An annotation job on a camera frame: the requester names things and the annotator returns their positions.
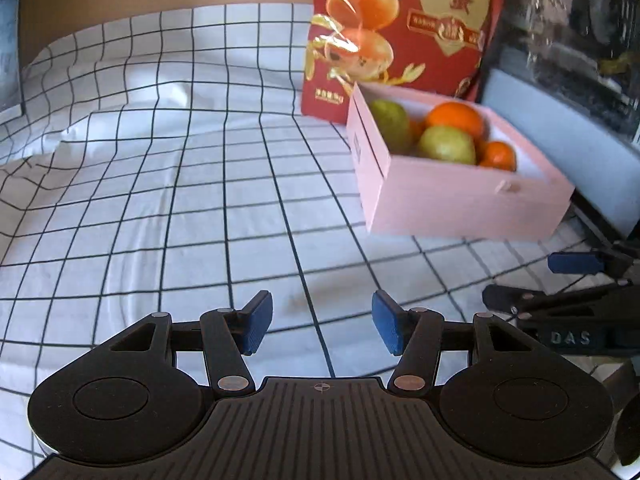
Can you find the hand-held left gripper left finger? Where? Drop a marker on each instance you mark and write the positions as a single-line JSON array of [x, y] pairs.
[[257, 322]]

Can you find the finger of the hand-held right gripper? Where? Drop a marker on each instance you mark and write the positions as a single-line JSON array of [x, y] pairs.
[[575, 263], [505, 297]]

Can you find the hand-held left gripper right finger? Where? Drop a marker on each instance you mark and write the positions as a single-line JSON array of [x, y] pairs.
[[387, 322]]

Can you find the pink gift box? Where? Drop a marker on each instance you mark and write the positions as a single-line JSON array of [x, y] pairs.
[[450, 200]]

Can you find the small mandarin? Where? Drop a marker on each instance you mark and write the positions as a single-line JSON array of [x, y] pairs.
[[497, 156]]

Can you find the green guava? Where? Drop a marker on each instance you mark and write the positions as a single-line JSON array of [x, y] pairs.
[[392, 120], [446, 144]]

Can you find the large orange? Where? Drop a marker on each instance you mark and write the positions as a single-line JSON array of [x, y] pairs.
[[457, 116]]

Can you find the black glass-door oven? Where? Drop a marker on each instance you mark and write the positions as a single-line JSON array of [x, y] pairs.
[[575, 135]]

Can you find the white black-checked cloth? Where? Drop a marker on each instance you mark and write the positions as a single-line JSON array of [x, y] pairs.
[[175, 210]]

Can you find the red snack bag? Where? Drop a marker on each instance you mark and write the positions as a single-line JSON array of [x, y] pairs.
[[400, 20]]

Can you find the dark framed panel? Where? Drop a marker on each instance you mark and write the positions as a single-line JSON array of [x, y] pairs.
[[10, 50]]

